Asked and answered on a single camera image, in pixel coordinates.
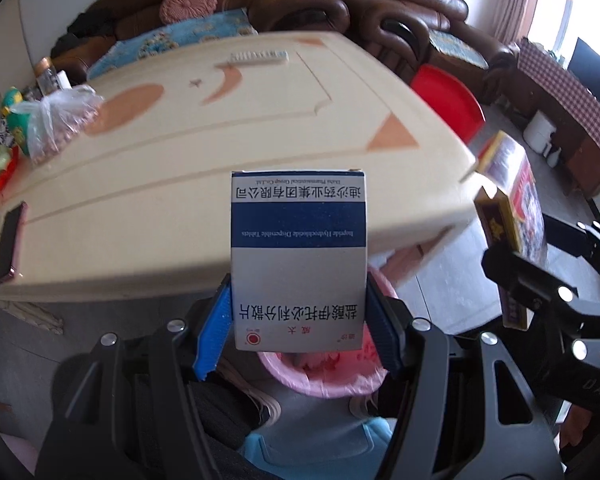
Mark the light blue plastic stool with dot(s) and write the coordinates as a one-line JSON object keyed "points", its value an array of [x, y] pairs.
{"points": [[320, 445]]}

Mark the red plastic stool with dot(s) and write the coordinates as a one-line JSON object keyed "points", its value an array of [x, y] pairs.
{"points": [[450, 100]]}

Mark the small white container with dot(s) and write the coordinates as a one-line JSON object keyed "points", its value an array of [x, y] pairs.
{"points": [[553, 156]]}

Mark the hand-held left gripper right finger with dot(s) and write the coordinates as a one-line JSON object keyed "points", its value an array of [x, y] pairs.
{"points": [[382, 332]]}

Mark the person's black trouser leg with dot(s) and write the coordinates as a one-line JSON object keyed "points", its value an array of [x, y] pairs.
{"points": [[225, 420]]}

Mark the clear plastic bag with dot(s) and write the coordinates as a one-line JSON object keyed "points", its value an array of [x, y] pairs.
{"points": [[55, 120]]}

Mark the white blister pack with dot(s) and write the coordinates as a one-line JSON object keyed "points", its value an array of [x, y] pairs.
{"points": [[257, 57]]}

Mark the green toy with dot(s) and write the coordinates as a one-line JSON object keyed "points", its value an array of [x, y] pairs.
{"points": [[14, 107]]}

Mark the white and blue medicine box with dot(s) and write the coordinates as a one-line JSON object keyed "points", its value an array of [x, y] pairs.
{"points": [[300, 240]]}

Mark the teal seat pad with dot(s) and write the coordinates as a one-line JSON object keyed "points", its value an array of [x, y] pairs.
{"points": [[455, 47]]}

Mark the brown leather sofa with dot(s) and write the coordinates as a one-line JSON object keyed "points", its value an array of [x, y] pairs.
{"points": [[280, 0]]}

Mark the black television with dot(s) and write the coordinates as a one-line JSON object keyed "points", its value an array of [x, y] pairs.
{"points": [[595, 75]]}

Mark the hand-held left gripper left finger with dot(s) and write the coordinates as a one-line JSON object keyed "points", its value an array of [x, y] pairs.
{"points": [[215, 330]]}

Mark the pink-edged smartphone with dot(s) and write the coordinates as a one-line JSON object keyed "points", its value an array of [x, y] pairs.
{"points": [[10, 245]]}

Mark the red and yellow carton box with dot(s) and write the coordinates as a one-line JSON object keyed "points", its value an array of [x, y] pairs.
{"points": [[510, 195]]}

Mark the blue floral seat pad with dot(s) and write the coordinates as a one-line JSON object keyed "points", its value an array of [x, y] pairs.
{"points": [[180, 35]]}

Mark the dark clothes pile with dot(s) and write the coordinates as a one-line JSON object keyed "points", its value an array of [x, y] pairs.
{"points": [[90, 25]]}

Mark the window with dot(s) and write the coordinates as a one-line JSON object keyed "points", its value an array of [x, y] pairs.
{"points": [[555, 0]]}

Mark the round pink cushion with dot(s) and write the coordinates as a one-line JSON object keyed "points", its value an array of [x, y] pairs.
{"points": [[187, 2]]}

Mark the waste bin with pink bag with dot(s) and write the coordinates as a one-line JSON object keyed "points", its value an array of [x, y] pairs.
{"points": [[325, 380]]}

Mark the glass jar with copper lid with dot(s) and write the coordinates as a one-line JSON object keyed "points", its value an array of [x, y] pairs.
{"points": [[46, 70]]}

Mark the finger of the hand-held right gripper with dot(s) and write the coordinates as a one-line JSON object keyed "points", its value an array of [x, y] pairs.
{"points": [[562, 236], [525, 275]]}

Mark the cream carved table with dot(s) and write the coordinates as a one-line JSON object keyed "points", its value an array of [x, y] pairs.
{"points": [[155, 170]]}

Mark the beige shoe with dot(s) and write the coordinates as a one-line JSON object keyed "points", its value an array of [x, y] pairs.
{"points": [[362, 405]]}

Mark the red checked cloth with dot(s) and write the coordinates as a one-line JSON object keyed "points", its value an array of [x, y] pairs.
{"points": [[575, 95]]}

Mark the wooden cabinet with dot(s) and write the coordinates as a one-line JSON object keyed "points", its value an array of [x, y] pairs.
{"points": [[545, 110]]}

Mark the brown leather armchair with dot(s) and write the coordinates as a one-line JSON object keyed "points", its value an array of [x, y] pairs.
{"points": [[430, 0]]}

